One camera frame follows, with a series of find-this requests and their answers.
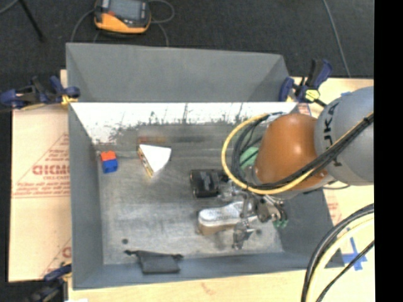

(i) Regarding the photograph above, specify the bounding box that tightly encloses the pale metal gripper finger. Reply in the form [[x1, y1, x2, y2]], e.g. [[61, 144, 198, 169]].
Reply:
[[219, 183, 249, 203], [232, 219, 256, 250]]

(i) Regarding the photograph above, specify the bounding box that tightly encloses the black boxy device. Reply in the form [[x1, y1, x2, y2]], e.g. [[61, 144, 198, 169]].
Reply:
[[190, 169, 228, 199]]

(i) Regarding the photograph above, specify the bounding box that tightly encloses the silver oblong object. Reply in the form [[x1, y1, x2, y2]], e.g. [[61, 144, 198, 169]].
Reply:
[[196, 201, 250, 237]]

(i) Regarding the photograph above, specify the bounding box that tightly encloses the white wedge block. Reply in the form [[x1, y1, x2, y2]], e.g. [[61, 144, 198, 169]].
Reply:
[[137, 143, 173, 179]]

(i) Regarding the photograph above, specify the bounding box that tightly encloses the grey metal bin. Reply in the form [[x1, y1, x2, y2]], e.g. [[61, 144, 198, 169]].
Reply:
[[65, 42, 344, 291]]

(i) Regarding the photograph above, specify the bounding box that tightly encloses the black fabric pouch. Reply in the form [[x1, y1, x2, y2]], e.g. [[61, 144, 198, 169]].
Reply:
[[123, 249, 184, 276]]

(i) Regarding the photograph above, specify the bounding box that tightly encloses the orange and blue block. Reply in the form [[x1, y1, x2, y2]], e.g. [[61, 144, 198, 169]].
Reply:
[[100, 150, 120, 174]]

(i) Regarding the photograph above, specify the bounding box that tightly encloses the brown cardboard board red print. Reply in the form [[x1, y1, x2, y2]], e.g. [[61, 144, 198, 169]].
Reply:
[[8, 69, 74, 283]]

